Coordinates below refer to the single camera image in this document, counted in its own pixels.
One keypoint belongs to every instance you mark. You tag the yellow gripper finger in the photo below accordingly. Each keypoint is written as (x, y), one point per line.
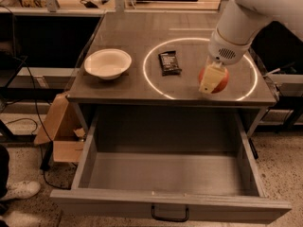
(211, 78)

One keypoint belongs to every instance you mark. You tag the red apple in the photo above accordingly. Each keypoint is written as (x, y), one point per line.
(222, 84)

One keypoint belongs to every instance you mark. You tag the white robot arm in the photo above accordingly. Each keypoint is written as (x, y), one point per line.
(240, 22)

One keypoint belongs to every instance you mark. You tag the grey counter cabinet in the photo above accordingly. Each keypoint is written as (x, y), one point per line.
(144, 36)

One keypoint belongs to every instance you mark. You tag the grey open drawer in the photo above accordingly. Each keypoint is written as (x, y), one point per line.
(137, 156)

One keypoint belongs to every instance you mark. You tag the black snack bar wrapper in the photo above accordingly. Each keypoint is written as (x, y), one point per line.
(169, 63)

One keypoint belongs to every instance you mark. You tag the white bowl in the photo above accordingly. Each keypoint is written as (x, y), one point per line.
(107, 63)

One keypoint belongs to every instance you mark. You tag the brown cardboard box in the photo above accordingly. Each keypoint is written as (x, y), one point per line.
(62, 128)

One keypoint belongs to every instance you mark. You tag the white sneaker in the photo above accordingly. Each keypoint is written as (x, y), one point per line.
(21, 190)

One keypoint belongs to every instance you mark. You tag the black drawer handle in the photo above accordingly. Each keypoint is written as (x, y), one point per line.
(170, 213)

